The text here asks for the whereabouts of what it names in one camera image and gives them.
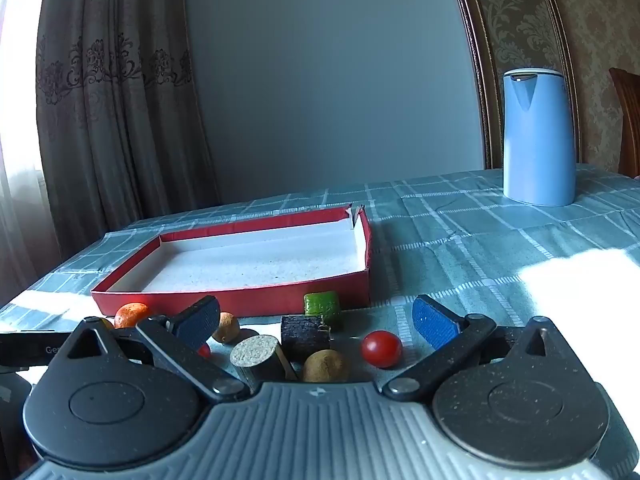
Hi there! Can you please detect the teal checked tablecloth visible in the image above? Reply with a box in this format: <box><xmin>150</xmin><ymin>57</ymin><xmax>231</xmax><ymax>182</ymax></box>
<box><xmin>0</xmin><ymin>162</ymin><xmax>640</xmax><ymax>480</ymax></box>

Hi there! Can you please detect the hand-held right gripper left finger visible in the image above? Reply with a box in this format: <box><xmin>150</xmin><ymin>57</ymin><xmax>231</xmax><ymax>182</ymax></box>
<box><xmin>65</xmin><ymin>295</ymin><xmax>251</xmax><ymax>403</ymax></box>

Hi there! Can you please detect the ornate wall frame moulding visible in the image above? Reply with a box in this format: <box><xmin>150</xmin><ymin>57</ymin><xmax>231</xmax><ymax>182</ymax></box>
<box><xmin>445</xmin><ymin>0</ymin><xmax>582</xmax><ymax>171</ymax></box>

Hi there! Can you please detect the green toy fruit piece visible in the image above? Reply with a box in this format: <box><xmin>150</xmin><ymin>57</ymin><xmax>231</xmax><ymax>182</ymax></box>
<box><xmin>304</xmin><ymin>291</ymin><xmax>342</xmax><ymax>330</ymax></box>

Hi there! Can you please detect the blue electric kettle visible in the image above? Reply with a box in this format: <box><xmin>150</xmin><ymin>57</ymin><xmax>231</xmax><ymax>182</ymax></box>
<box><xmin>502</xmin><ymin>67</ymin><xmax>577</xmax><ymax>207</ymax></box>

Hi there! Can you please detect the brown kiwi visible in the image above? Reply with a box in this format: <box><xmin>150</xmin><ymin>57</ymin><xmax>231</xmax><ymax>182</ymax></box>
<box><xmin>302</xmin><ymin>349</ymin><xmax>350</xmax><ymax>384</ymax></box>

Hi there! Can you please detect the brown wooden chair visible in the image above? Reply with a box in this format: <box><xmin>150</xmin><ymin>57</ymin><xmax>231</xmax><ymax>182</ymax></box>
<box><xmin>608</xmin><ymin>67</ymin><xmax>640</xmax><ymax>179</ymax></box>

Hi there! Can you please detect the orange mandarin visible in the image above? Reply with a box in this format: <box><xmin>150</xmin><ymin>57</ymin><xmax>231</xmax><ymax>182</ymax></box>
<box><xmin>114</xmin><ymin>302</ymin><xmax>153</xmax><ymax>330</ymax></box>

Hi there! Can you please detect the red cardboard box tray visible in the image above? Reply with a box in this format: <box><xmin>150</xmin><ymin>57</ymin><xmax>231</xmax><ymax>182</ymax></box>
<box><xmin>90</xmin><ymin>203</ymin><xmax>372</xmax><ymax>319</ymax></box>

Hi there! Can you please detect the white sheer curtain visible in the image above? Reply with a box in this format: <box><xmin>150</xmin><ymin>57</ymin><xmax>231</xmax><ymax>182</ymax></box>
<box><xmin>0</xmin><ymin>0</ymin><xmax>62</xmax><ymax>306</ymax></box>

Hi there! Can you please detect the brown patterned curtain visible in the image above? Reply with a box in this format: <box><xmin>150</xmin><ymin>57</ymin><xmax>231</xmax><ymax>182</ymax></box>
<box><xmin>35</xmin><ymin>0</ymin><xmax>222</xmax><ymax>306</ymax></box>

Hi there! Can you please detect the dark rough cylinder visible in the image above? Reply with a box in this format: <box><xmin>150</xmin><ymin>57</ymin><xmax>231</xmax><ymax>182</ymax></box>
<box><xmin>280</xmin><ymin>314</ymin><xmax>332</xmax><ymax>364</ymax></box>

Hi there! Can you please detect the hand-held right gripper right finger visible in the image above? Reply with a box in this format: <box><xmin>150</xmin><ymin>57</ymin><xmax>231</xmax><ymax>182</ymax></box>
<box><xmin>382</xmin><ymin>294</ymin><xmax>568</xmax><ymax>403</ymax></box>

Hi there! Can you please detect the beige-topped brown cylinder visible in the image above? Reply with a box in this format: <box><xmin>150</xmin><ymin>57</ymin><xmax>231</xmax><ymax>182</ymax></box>
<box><xmin>229</xmin><ymin>334</ymin><xmax>299</xmax><ymax>391</ymax></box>

